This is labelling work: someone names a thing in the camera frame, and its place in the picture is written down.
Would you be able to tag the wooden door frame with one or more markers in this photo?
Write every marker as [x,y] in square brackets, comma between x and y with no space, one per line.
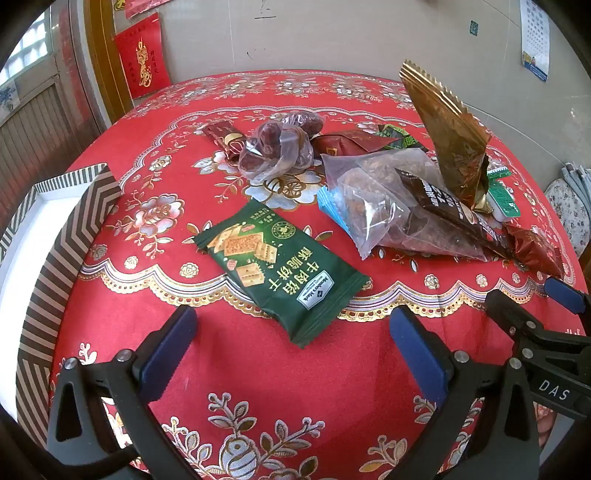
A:
[104,69]

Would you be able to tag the floral chair cushion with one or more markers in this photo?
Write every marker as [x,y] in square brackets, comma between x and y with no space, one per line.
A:
[572,221]

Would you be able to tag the clear bag of brown nuts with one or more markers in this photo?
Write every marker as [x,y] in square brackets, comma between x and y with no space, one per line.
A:
[369,198]

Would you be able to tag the red floral tablecloth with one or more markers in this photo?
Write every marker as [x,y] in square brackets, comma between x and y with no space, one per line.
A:
[152,277]

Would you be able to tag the metal slatted door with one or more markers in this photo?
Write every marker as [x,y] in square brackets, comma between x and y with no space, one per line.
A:
[41,134]

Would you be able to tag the striped cardboard box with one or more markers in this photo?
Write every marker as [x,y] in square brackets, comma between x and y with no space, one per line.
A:
[69,258]

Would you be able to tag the red wall envelope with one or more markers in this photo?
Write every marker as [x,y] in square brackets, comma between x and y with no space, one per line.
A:
[141,55]

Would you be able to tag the dark red gold-print packet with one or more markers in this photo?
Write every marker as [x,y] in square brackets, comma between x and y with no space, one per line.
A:
[346,143]

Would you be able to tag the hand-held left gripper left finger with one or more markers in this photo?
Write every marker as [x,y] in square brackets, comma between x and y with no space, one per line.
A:
[171,350]

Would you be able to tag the long gold foil packet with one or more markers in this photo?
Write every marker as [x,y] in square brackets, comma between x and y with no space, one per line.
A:
[452,138]

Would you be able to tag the blue and white snack packet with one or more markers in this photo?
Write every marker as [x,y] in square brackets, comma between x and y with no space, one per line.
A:
[330,205]

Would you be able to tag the green wall sticker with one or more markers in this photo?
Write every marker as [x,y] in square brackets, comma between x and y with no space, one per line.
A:
[474,28]

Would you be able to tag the red-brown crinkled snack packet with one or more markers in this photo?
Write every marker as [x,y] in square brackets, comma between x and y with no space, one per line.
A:
[535,251]

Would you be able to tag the dark green candy packet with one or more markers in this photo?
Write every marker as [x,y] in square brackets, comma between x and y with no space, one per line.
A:
[401,138]

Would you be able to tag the window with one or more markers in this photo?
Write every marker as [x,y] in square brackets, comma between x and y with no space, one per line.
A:
[27,46]

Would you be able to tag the red paper wall decoration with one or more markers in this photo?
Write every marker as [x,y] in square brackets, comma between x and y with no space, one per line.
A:
[138,7]

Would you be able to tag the grey chair back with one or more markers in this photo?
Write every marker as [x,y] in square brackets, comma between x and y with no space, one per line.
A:
[577,177]

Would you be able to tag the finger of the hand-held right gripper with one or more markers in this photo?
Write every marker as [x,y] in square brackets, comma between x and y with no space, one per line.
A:
[510,311]
[565,295]

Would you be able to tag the green cracker packet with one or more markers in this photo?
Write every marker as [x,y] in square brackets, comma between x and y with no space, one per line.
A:
[277,272]

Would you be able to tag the green and white candy packet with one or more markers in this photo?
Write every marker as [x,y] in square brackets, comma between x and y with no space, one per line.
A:
[505,203]

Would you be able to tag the dark coffee stick packet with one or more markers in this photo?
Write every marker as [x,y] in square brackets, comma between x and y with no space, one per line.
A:
[443,198]

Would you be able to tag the clear bag of red dates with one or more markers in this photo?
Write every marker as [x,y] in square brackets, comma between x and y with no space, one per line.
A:
[272,147]

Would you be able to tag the red door couplet strip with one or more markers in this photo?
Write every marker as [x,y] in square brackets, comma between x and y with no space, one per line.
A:
[69,55]

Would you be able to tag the small brown-red snack packet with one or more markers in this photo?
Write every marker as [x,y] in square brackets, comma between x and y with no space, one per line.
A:
[221,134]

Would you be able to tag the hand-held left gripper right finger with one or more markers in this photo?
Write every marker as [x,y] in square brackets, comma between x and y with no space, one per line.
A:
[418,357]

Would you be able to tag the wall calendar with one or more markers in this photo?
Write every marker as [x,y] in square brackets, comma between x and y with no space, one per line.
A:
[535,37]

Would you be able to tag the blue paper cutout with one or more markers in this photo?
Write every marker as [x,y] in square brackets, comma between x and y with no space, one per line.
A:
[7,99]

